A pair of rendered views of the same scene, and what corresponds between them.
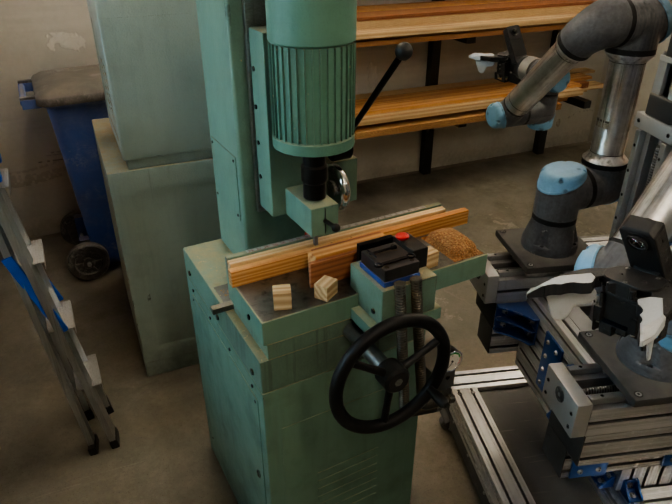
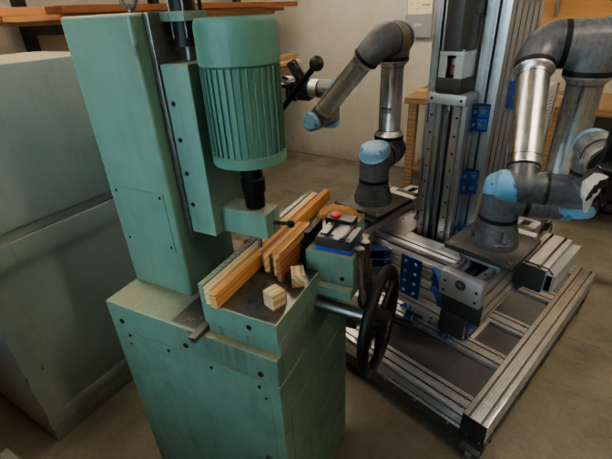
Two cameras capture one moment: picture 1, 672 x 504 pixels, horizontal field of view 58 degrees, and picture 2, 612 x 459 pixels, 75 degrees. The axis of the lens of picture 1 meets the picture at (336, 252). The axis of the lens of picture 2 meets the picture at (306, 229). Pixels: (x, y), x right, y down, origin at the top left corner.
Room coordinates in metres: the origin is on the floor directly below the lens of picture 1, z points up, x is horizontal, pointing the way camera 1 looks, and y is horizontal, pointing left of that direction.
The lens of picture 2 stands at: (0.40, 0.47, 1.51)
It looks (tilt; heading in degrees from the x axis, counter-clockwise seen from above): 29 degrees down; 326
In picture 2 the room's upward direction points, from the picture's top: 3 degrees counter-clockwise
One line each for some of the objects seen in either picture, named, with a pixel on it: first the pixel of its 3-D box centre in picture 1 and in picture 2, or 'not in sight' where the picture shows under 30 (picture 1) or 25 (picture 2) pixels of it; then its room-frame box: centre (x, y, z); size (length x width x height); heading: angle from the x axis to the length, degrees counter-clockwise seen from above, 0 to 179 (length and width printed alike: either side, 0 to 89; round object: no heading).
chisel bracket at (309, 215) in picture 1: (312, 211); (251, 219); (1.27, 0.06, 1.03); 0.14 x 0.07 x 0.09; 29
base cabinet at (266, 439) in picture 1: (300, 401); (248, 383); (1.35, 0.11, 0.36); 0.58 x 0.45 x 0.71; 29
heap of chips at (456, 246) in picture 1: (452, 239); (338, 210); (1.34, -0.29, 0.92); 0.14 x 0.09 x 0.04; 29
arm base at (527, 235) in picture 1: (551, 229); (372, 188); (1.48, -0.60, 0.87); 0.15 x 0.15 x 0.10
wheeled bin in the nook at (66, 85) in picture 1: (109, 169); not in sight; (2.88, 1.15, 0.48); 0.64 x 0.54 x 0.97; 116
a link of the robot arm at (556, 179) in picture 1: (561, 190); (374, 159); (1.49, -0.60, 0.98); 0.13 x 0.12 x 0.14; 113
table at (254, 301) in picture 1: (371, 284); (311, 262); (1.20, -0.08, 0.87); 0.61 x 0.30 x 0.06; 119
